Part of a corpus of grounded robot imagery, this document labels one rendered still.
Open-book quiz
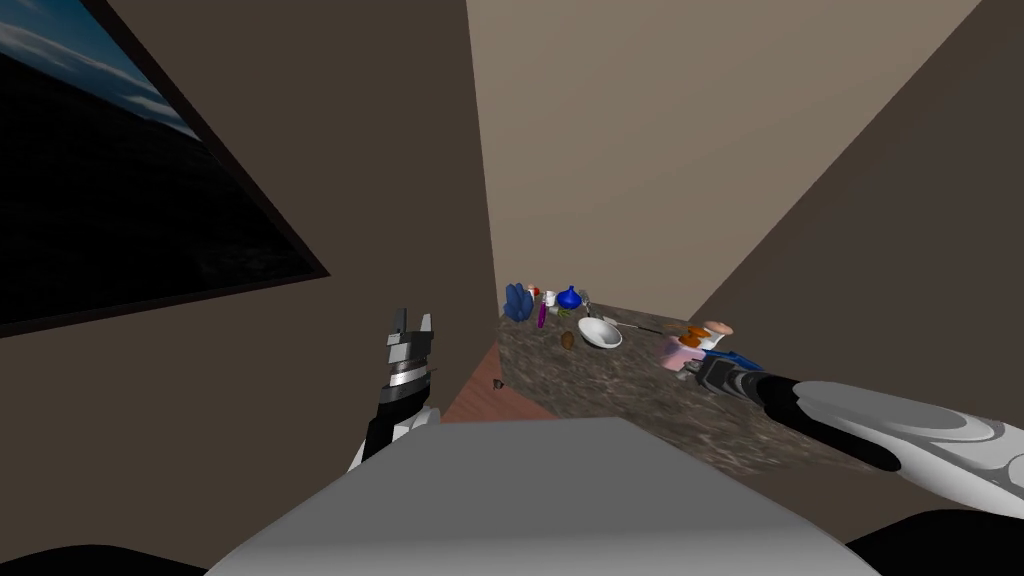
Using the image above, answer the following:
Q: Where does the white bowl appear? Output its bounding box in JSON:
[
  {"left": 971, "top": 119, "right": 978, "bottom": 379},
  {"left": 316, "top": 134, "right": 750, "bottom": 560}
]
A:
[{"left": 576, "top": 315, "right": 625, "bottom": 351}]

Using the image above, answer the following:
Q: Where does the dark framed landscape picture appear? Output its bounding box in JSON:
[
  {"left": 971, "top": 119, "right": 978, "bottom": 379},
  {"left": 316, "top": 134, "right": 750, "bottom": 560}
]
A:
[{"left": 0, "top": 0, "right": 332, "bottom": 338}]

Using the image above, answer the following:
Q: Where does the blue glove-shaped object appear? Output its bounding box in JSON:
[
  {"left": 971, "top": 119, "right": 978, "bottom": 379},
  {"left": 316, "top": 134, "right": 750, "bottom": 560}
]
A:
[{"left": 503, "top": 281, "right": 536, "bottom": 325}]

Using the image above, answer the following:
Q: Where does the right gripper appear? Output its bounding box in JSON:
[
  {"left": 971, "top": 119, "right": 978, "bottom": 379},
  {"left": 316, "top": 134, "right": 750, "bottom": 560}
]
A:
[{"left": 692, "top": 356, "right": 763, "bottom": 396}]

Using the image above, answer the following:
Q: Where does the silver spoon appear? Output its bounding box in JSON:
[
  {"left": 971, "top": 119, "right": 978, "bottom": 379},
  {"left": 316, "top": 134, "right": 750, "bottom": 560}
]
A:
[{"left": 603, "top": 315, "right": 667, "bottom": 337}]

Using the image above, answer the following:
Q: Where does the blue flat object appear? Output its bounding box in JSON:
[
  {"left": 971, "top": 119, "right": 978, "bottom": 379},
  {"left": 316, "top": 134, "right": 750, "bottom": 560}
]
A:
[{"left": 705, "top": 349, "right": 763, "bottom": 373}]

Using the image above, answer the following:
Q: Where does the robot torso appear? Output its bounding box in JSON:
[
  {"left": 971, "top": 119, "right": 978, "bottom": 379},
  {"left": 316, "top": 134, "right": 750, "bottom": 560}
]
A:
[{"left": 203, "top": 415, "right": 883, "bottom": 576}]

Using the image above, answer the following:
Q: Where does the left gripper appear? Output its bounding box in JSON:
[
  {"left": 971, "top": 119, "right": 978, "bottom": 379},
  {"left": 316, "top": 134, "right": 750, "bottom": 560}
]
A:
[{"left": 386, "top": 307, "right": 437, "bottom": 369}]

